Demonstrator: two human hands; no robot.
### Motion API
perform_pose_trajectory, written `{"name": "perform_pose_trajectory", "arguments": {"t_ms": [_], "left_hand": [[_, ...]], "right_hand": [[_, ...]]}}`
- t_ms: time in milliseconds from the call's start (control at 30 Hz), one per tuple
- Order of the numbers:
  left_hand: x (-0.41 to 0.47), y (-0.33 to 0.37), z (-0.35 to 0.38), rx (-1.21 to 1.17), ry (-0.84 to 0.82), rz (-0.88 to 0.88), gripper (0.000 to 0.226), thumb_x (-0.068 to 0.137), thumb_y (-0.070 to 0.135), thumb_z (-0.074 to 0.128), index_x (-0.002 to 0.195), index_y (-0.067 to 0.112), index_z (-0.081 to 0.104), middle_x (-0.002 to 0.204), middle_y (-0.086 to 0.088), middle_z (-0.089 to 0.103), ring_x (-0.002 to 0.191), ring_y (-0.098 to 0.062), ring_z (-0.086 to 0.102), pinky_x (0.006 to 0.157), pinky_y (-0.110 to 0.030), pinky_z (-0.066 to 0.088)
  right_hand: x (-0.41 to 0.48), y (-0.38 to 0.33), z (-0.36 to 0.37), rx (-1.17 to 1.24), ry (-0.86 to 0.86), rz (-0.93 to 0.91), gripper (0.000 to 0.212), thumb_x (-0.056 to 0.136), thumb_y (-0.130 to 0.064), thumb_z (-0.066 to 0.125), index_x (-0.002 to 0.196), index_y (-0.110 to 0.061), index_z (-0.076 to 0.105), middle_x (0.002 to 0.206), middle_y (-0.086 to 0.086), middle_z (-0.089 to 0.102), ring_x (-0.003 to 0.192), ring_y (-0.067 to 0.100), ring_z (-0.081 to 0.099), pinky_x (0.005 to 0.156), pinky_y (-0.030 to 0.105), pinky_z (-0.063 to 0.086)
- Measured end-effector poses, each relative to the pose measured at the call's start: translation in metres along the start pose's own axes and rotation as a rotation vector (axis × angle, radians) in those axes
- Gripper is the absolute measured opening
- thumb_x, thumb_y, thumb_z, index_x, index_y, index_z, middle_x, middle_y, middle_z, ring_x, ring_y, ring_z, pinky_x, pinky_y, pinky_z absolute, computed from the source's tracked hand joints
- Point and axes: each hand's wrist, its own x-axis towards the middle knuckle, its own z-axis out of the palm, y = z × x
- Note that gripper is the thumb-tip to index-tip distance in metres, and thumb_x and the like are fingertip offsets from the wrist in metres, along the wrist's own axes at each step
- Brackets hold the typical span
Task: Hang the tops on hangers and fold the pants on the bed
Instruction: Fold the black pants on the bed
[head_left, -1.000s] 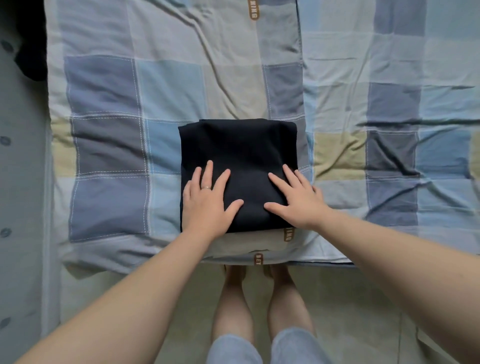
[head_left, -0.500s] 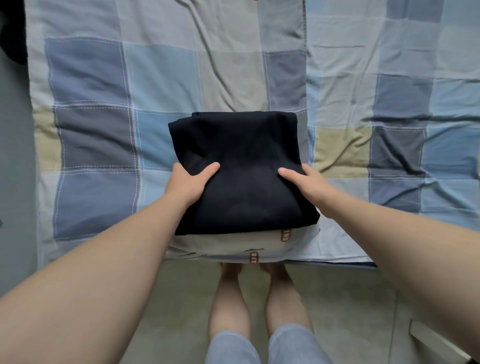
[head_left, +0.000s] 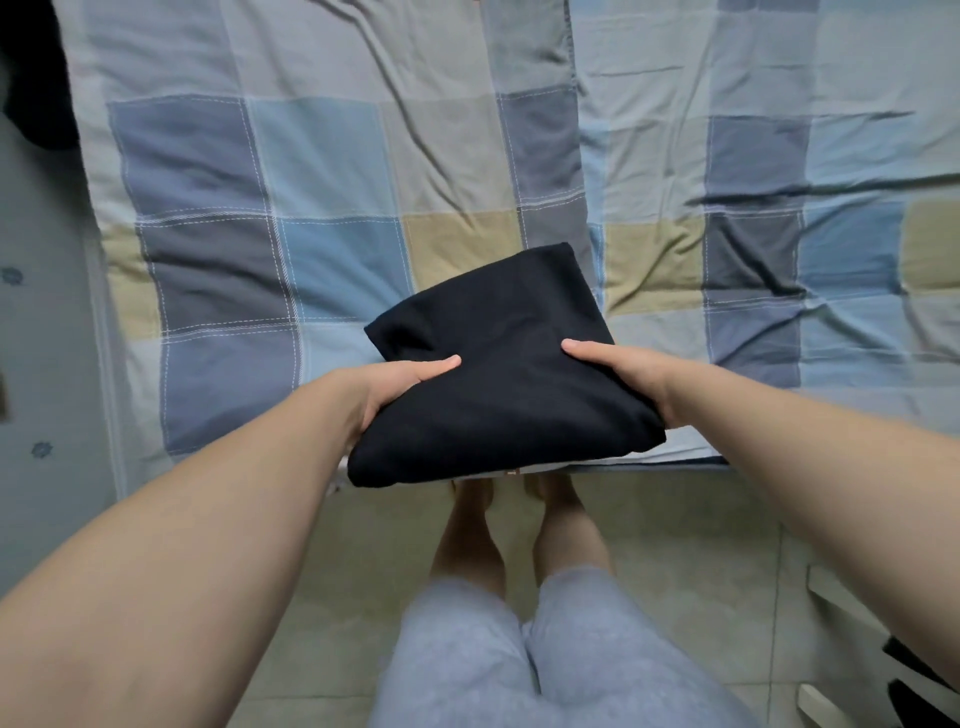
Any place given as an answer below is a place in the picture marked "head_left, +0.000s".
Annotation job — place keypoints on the black sweatpants with drawstring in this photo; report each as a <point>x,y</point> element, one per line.
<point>510,375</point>

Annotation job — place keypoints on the bed with plaid sheet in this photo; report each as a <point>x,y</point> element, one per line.
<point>765,150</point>

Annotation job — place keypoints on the person's left forearm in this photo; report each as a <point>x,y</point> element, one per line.
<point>165,585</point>

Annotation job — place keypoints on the person's leg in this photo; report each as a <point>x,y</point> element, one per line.
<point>468,540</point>
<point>567,533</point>

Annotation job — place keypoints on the person's right leg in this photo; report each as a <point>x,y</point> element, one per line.
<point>567,533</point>

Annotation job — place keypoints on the plaid quilt with orange tags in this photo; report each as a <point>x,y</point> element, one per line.
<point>300,150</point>

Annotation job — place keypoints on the white metal rack frame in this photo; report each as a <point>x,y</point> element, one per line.
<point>840,600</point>

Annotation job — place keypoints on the person's left leg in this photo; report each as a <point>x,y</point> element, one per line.
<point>468,540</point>

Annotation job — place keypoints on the person's white shorts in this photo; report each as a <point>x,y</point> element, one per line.
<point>450,660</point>

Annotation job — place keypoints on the person's right hand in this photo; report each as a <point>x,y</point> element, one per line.
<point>638,368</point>

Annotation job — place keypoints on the person's right forearm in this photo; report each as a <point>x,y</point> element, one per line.
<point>840,465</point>

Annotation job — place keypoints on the person's left hand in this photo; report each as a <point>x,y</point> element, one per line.
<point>390,387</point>

